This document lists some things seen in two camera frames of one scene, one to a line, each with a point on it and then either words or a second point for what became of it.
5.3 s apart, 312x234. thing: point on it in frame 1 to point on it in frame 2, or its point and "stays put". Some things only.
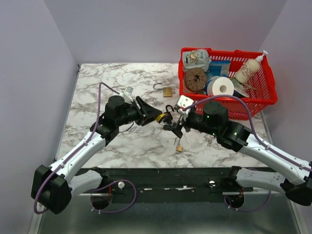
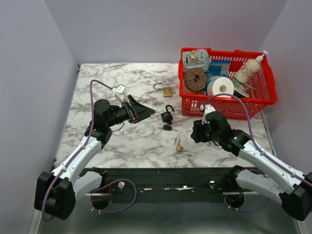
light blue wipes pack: x=196 y=58 stays put
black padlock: x=168 y=116 stays put
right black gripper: x=176 y=128 to x=198 y=126
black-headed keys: x=165 y=127 stays put
